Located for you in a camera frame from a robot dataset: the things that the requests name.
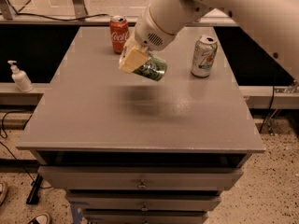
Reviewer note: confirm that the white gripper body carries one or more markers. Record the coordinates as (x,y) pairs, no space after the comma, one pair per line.
(151,32)

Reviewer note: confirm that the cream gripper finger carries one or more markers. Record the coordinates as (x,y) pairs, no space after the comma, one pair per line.
(127,45)
(132,58)

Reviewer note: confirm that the green soda can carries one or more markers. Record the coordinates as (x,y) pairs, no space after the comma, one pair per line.
(154,68)

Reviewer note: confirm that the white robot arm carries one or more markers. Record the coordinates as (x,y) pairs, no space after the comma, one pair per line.
(272,24)

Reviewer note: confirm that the red Coca-Cola can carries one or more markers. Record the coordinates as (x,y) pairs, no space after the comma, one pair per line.
(119,32)

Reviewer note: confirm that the white 7up can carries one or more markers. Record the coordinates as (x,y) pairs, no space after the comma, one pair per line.
(204,54)

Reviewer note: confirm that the grey drawer cabinet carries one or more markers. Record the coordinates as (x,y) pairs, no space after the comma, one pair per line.
(94,115)

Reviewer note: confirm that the white pump soap bottle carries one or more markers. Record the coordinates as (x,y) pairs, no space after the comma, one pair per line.
(20,78)

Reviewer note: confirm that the top grey drawer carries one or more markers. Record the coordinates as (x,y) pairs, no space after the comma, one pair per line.
(140,178)

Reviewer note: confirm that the grey drawer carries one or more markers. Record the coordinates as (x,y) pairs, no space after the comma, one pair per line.
(140,178)
(150,217)
(143,201)

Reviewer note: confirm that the middle grey drawer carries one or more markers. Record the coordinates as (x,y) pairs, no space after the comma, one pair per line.
(143,201)

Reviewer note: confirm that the bottom grey drawer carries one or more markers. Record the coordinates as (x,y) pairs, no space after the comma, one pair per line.
(150,217)

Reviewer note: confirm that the black power strip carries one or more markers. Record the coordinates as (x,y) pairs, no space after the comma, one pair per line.
(33,195)

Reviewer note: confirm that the right white shoe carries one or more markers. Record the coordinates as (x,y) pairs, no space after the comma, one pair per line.
(43,218)

